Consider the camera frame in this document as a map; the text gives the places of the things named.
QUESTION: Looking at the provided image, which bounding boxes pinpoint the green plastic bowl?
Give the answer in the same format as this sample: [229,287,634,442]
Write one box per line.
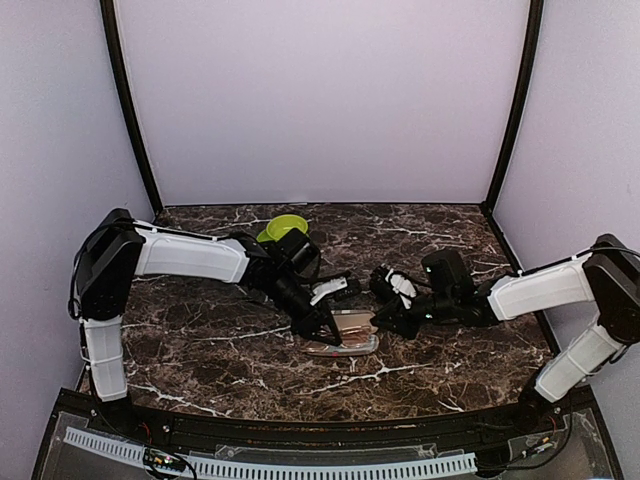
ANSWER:
[265,214,309,241]

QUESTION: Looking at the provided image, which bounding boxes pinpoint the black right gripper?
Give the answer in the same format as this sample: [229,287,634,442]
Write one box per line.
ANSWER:
[370,290,457,341]

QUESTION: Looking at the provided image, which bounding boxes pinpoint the green plastic plate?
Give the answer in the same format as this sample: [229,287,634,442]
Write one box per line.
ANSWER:
[256,229,273,243]

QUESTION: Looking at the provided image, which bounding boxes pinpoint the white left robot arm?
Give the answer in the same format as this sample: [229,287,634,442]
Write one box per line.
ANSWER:
[67,208,347,436]

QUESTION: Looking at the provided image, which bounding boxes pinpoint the black frame post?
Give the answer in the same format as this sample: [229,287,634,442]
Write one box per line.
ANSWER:
[99,0,164,215]
[481,0,545,217]

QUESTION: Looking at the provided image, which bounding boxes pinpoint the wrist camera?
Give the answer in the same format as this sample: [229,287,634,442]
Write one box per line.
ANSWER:
[369,265,417,309]
[310,272,362,306]

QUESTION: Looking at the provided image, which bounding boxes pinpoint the pink translucent sunglasses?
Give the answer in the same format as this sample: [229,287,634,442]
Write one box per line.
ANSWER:
[332,323,379,355]

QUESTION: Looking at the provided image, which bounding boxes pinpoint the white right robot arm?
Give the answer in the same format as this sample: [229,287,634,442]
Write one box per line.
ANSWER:
[369,234,639,434]

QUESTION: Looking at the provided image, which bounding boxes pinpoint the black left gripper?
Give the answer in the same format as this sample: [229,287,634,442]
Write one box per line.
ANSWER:
[268,269,343,347]

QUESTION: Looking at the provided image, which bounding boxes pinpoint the left black frame post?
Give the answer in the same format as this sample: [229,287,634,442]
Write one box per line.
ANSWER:
[99,0,164,215]

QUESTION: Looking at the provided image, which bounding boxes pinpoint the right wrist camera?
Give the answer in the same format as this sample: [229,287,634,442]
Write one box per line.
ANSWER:
[369,265,417,309]

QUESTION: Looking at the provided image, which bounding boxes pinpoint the white slotted cable duct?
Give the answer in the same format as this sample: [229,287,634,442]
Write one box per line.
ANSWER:
[63,427,478,479]

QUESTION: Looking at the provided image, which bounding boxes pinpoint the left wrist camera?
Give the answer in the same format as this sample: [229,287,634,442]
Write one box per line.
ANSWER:
[310,272,362,306]

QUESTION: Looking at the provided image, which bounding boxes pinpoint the right black frame post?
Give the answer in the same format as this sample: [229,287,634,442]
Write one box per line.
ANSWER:
[481,0,545,217]

